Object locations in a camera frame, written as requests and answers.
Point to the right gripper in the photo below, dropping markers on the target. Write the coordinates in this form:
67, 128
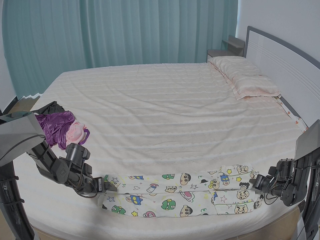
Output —
262, 182

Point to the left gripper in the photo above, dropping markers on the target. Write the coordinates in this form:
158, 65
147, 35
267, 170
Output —
100, 186

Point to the white printed pyjama top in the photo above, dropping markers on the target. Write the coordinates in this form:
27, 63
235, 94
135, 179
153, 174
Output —
175, 191

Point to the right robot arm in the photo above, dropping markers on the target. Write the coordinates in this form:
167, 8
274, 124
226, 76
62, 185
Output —
300, 174

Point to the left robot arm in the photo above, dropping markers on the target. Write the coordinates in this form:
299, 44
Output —
15, 139

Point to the bed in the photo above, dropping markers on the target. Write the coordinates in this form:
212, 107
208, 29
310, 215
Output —
162, 109

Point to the pink garment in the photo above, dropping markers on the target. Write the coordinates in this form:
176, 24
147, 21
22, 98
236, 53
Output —
76, 132

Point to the purple garment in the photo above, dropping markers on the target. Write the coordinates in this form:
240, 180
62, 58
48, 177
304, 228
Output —
55, 129

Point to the dark grey garment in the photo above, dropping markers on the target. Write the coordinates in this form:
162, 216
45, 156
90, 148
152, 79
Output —
53, 107

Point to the cream pillow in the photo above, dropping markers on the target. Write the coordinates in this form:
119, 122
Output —
245, 76

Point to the grey bedside table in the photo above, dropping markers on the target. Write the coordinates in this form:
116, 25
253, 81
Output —
225, 51

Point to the blue-green curtain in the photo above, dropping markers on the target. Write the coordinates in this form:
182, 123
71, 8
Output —
112, 21

